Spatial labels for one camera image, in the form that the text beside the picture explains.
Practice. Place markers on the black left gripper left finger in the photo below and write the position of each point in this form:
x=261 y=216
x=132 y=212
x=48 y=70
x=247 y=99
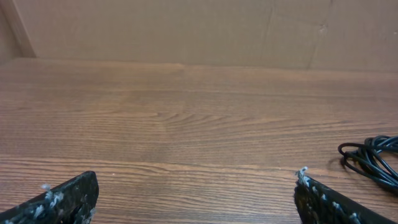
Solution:
x=72 y=202

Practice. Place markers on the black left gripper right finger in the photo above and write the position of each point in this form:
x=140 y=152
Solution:
x=318 y=204

